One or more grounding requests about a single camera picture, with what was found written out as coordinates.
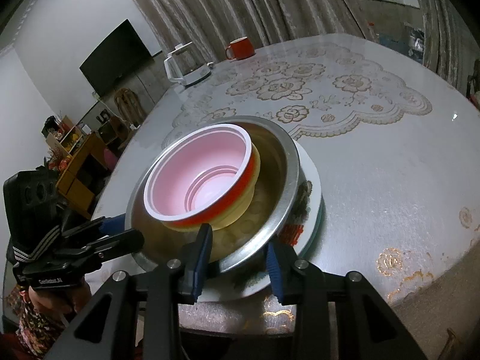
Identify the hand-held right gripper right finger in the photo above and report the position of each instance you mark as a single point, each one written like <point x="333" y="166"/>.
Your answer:
<point x="278" y="272"/>

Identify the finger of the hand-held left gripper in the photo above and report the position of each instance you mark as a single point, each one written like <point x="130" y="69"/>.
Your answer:
<point x="108" y="225"/>
<point x="120" y="242"/>

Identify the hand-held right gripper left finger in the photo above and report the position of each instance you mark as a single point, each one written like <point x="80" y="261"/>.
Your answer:
<point x="200" y="260"/>

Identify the large white plate red print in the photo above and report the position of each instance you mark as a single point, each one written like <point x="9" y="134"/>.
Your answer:
<point x="307" y="202"/>

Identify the yellow plastic bowl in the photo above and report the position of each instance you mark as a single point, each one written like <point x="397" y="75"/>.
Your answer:
<point x="247" y="198"/>

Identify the red bowl pink inside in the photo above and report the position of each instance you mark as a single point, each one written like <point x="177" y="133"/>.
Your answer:
<point x="202" y="172"/>

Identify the stainless steel bowl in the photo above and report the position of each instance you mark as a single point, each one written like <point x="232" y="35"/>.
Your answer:
<point x="277" y="180"/>

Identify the person's left forearm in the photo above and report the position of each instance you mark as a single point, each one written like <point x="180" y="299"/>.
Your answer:
<point x="33" y="326"/>

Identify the person's left hand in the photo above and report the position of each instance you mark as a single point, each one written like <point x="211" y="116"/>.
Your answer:
<point x="60" y="298"/>

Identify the wooden cabinet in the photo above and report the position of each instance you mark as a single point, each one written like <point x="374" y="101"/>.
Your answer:
<point x="78" y="172"/>

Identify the carved wooden chair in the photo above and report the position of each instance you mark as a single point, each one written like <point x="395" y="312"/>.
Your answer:
<point x="129" y="108"/>

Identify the black flat television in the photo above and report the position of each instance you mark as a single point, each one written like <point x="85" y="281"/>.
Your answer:
<point x="116" y="56"/>

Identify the white electric kettle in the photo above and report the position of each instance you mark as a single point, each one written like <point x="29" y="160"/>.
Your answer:
<point x="183" y="65"/>

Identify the beige lace table cloth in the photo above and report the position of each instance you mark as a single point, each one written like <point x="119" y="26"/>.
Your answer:
<point x="337" y="93"/>

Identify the red mug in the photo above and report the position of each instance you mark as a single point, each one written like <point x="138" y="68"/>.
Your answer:
<point x="242" y="49"/>

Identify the beige patterned curtain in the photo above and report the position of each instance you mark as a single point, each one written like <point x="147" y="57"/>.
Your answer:
<point x="450" y="26"/>
<point x="243" y="3"/>

